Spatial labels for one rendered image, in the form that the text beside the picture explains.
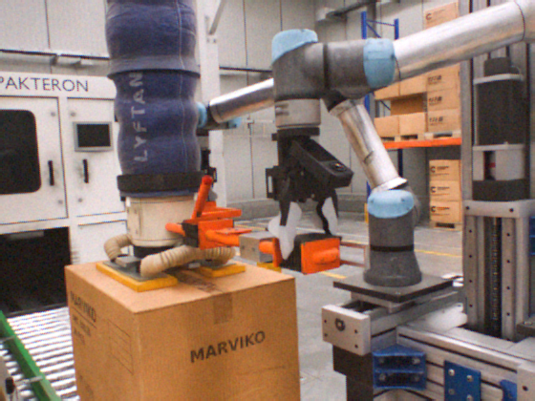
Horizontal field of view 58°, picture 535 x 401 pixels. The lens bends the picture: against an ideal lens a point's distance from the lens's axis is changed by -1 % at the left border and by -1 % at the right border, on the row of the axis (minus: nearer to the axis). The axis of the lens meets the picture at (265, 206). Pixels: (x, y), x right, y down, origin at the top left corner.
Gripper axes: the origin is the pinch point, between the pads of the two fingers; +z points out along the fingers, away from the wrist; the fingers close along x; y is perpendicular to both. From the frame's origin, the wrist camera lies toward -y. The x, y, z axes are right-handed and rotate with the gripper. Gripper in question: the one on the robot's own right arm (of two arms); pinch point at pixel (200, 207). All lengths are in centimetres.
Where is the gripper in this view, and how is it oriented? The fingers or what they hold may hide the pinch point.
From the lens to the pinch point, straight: 170.6
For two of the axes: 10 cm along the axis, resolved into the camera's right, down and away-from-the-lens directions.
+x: 8.2, -1.0, 5.6
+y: 5.7, 0.5, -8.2
